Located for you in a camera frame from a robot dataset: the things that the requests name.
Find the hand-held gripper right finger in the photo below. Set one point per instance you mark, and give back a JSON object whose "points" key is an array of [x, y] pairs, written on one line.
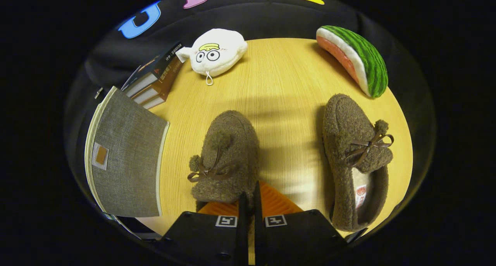
{"points": [[259, 235]]}

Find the brown fuzzy shoe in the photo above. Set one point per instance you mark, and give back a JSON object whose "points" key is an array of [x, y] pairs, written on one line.
{"points": [[228, 153], [345, 142]]}

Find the white plush toy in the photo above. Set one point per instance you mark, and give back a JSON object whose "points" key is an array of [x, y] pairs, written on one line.
{"points": [[219, 51]]}

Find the dark cover book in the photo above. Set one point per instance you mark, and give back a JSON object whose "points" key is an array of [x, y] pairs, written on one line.
{"points": [[170, 57]]}

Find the silver clip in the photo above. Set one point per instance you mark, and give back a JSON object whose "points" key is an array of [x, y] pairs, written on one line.
{"points": [[99, 92]]}

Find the watermelon slice plush toy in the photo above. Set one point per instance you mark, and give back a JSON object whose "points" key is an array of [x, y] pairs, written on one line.
{"points": [[364, 57]]}

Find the brown book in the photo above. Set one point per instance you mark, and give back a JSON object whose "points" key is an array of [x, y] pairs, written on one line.
{"points": [[166, 80], [155, 102]]}

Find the grey fabric storage box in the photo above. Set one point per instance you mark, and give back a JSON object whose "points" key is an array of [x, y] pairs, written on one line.
{"points": [[128, 153]]}

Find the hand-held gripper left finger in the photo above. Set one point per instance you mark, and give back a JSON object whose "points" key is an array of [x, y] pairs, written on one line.
{"points": [[243, 235]]}

